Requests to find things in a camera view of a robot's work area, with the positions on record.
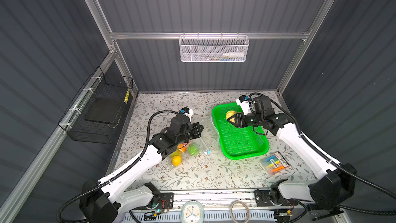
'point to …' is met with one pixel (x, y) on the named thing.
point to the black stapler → (324, 213)
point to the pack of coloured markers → (275, 162)
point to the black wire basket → (92, 117)
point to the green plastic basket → (237, 142)
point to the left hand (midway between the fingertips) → (205, 126)
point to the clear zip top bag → (205, 144)
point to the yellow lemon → (177, 160)
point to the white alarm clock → (192, 212)
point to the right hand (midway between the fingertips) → (233, 120)
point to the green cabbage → (193, 149)
